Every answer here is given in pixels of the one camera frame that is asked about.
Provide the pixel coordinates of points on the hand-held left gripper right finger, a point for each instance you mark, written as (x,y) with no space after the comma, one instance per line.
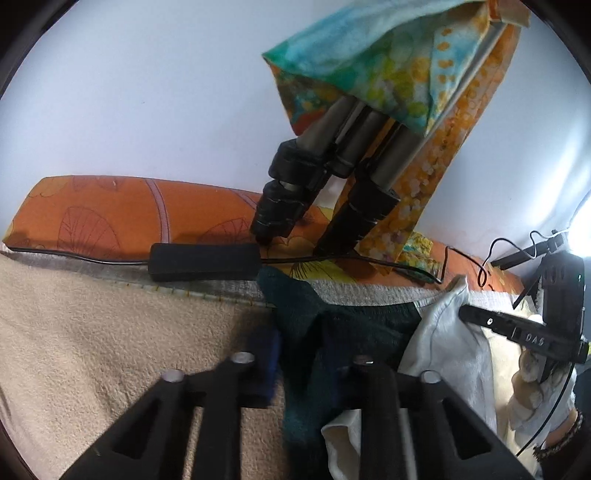
(369,383)

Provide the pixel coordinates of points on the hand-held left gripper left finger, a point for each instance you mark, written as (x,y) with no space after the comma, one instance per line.
(272,369)

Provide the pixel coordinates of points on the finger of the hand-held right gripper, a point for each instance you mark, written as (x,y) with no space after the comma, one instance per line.
(508,327)

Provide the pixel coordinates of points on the green and white tree-print t-shirt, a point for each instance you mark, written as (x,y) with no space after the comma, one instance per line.
(323,332)

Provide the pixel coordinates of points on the person's right forearm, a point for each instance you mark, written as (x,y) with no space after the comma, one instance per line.
(570,461)

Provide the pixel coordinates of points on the person's right hand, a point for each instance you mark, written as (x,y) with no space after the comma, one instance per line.
(531,401)

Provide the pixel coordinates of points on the orange dotted scarf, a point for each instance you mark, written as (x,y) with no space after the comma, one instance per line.
(461,138)

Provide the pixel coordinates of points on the beige fleece blanket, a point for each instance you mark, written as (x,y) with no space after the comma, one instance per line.
(92,332)

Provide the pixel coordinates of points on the orange leaf-print bedsheet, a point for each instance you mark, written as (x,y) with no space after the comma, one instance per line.
(92,217)

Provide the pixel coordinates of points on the teal and yellow floral scarf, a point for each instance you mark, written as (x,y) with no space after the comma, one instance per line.
(346,60)

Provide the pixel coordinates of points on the folded grey camera tripod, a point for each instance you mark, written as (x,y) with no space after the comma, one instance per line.
(295,170)

